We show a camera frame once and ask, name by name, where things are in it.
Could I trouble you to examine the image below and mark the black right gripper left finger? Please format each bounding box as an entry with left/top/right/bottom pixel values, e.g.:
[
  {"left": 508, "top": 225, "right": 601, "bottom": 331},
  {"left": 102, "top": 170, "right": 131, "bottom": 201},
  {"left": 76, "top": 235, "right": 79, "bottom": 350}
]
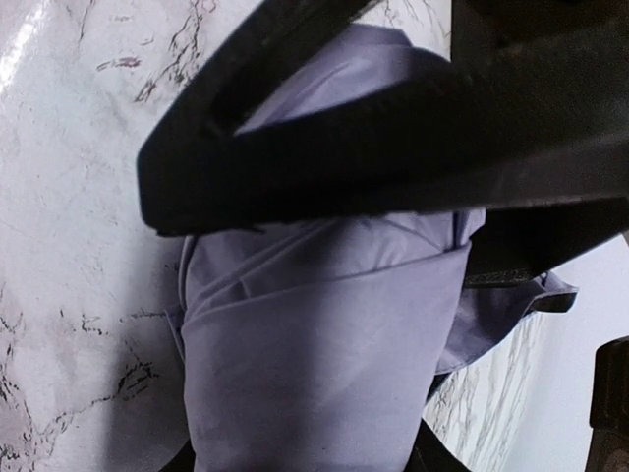
[{"left": 159, "top": 440, "right": 196, "bottom": 472}]

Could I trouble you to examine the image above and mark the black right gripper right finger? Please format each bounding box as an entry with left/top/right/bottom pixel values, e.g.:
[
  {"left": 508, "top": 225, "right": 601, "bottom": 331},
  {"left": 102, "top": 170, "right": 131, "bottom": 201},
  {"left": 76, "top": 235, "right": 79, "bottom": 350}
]
[{"left": 407, "top": 422, "right": 470, "bottom": 472}]

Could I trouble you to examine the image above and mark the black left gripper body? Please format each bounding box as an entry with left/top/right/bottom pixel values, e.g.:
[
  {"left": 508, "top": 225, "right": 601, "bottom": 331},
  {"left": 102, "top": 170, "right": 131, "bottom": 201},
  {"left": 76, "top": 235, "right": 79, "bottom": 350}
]
[{"left": 138, "top": 1, "right": 628, "bottom": 275}]

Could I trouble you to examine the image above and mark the lilac folding umbrella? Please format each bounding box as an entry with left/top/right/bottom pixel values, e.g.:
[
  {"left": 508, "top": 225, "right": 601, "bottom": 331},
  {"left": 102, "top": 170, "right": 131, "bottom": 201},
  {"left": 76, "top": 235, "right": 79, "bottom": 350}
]
[{"left": 166, "top": 21, "right": 579, "bottom": 472}]

